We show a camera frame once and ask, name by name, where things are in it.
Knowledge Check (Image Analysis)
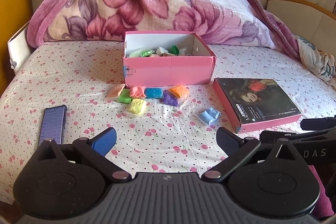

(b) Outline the coral pink clay packet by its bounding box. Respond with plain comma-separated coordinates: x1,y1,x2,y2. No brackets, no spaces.
129,85,146,98

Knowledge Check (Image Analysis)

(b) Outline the person's pink clothing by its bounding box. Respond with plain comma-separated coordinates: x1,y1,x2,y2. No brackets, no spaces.
310,165,336,217

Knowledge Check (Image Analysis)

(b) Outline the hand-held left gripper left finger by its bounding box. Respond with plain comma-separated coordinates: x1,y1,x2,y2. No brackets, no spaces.
34,127,132,183

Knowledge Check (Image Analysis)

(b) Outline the orange clay packet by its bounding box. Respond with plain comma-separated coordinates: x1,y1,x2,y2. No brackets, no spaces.
169,85,189,98

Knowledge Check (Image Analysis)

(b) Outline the peach clay packet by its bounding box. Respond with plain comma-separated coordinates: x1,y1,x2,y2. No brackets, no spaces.
106,84,126,99

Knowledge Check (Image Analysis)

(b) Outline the light blue clay packet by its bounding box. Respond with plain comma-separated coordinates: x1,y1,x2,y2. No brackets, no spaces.
196,107,220,125

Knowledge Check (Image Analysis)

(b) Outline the pile of mixed clay bags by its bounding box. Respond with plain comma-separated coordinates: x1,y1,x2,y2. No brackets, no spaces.
127,45,193,58

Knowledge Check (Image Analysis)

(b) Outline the pink cardboard box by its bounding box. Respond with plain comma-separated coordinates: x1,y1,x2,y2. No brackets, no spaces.
122,31,217,89

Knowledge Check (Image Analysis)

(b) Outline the dark smartphone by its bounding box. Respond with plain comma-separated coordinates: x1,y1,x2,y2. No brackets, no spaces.
39,105,67,147

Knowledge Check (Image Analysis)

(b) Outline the cherry print bed sheet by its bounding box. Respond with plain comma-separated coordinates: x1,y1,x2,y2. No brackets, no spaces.
0,39,336,205

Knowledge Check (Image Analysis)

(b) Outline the blue floral printed cloth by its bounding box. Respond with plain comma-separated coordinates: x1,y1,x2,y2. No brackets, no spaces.
295,35,336,83

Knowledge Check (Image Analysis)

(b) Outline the green clay packet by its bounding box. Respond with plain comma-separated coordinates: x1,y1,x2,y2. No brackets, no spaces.
117,89,133,104

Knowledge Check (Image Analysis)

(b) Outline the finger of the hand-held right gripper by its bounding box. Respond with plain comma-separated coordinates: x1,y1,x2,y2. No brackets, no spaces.
259,130,298,144
300,116,336,131

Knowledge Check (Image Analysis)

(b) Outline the cream wood-edged bed board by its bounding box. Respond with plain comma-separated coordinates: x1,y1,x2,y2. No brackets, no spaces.
266,0,336,56

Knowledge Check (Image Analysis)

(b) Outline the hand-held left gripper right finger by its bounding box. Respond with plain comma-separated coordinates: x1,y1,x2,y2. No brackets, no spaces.
201,127,300,180

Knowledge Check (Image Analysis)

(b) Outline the yellow clay packet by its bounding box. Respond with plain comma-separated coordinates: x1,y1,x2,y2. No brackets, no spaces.
127,98,146,115

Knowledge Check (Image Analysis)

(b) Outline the white bed side board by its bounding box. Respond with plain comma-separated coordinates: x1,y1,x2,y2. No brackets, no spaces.
7,21,34,73

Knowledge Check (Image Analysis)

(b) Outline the purple clay packet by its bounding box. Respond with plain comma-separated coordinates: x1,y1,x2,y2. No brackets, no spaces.
160,90,181,106

